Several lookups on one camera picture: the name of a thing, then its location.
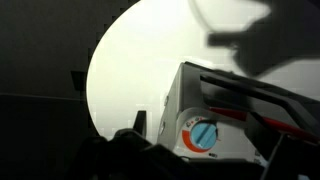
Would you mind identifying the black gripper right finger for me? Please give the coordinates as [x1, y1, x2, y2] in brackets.
[244, 111, 284, 180]

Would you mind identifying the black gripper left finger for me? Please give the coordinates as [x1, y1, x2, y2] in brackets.
[66, 109, 188, 180]

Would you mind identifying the blue stove knob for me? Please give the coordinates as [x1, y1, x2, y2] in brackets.
[189, 120, 219, 150]

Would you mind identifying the grey toy stove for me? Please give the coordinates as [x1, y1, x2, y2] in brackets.
[158, 61, 320, 168]

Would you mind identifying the toy oven door red handle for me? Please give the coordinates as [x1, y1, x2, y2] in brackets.
[199, 71, 320, 148]

